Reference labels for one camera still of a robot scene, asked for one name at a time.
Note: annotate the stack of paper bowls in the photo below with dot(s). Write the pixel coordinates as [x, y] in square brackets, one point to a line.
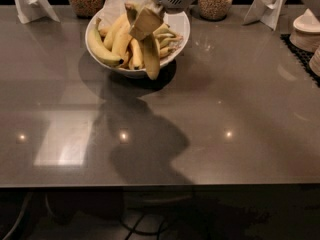
[306, 32]

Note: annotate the white ceramic bowl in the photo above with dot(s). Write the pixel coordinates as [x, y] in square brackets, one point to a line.
[177, 22]

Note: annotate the white sign stand right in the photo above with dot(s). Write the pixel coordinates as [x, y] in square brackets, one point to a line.
[264, 11]

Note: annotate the black rubber mat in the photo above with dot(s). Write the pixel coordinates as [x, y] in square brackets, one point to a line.
[302, 56]

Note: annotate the yellow banana lower left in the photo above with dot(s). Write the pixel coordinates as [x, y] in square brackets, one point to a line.
[98, 49]

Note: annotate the white sign stand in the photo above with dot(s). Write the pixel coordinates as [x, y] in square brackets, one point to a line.
[31, 10]
[264, 11]

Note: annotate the small yellow banana left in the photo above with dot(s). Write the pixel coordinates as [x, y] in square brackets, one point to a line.
[126, 59]

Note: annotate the yellow banana curved right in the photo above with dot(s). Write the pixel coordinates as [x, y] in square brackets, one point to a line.
[165, 35]

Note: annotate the yellow banana back left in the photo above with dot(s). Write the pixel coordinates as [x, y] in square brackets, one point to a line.
[108, 40]

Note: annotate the glass jar of grains right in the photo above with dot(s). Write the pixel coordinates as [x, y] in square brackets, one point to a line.
[214, 9]

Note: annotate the long yellow banana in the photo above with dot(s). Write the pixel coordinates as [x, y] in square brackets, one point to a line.
[150, 50]

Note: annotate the white sign stand left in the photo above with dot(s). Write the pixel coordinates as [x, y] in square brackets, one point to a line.
[31, 10]

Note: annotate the yellow banana middle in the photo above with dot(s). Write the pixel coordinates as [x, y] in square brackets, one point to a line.
[121, 40]

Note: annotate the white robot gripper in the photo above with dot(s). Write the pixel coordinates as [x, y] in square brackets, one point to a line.
[149, 20]

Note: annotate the white paper napkin in bowl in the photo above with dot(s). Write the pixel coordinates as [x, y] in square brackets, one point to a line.
[112, 9]

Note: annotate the small yellow banana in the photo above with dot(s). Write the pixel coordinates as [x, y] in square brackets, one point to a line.
[136, 61]
[126, 59]

